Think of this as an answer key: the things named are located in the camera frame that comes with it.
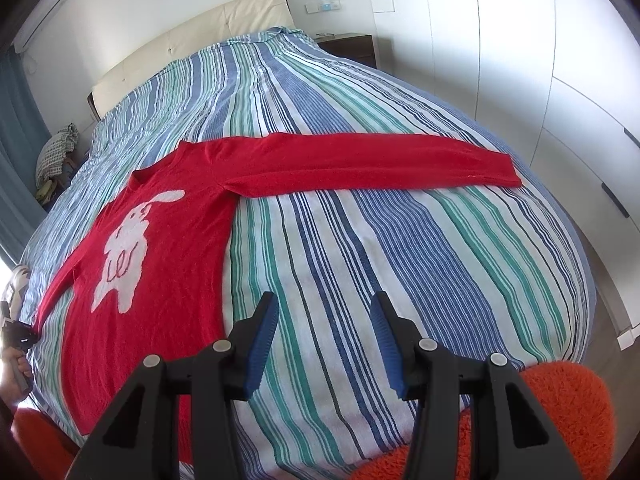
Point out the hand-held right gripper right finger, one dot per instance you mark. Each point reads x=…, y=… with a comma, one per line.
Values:
x=392, y=350

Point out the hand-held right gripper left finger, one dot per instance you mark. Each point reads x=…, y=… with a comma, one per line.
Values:
x=257, y=347

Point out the red sweater with white rabbit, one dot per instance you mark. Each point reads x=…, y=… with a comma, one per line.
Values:
x=175, y=260

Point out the pile of chequered clothes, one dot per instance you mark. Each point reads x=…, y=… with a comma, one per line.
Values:
x=55, y=155

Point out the person's left hand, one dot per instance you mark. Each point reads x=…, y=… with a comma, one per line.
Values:
x=7, y=382

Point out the patterned cushion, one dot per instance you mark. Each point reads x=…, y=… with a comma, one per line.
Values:
x=14, y=282

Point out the striped bedspread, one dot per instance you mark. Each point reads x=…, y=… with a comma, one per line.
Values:
x=350, y=240

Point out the orange fuzzy pants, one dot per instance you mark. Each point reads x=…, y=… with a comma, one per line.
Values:
x=560, y=410

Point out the blue curtain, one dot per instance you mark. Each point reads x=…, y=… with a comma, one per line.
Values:
x=17, y=150

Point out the dark wooden nightstand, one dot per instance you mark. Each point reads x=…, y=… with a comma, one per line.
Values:
x=355, y=47

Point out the cream pillow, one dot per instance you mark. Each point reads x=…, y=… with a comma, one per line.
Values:
x=200, y=35

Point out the white wardrobe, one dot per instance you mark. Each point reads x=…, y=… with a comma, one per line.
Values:
x=525, y=60

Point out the white air conditioner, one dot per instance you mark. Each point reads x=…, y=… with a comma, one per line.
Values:
x=42, y=12

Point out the white wall socket panel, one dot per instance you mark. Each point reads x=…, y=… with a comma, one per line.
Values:
x=322, y=4

